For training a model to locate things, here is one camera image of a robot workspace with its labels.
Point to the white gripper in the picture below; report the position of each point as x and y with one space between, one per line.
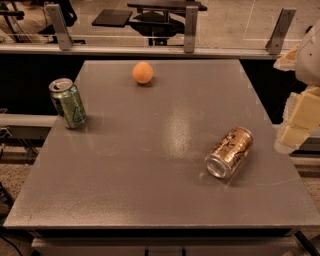
310 63

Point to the orange fruit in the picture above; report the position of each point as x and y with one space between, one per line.
142 72

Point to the orange soda can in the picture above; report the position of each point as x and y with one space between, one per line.
229 153

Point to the green soda can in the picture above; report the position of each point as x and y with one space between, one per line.
68 103

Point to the black office chair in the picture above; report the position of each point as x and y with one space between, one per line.
158 20

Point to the right metal bracket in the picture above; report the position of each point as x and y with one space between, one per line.
275 43

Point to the metal bracket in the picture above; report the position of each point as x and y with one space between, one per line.
275 43
190 28
65 42

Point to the middle metal bracket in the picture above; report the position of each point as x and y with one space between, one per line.
190 28

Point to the left metal bracket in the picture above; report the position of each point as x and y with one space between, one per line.
65 42

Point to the metal rail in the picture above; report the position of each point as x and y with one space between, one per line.
140 52

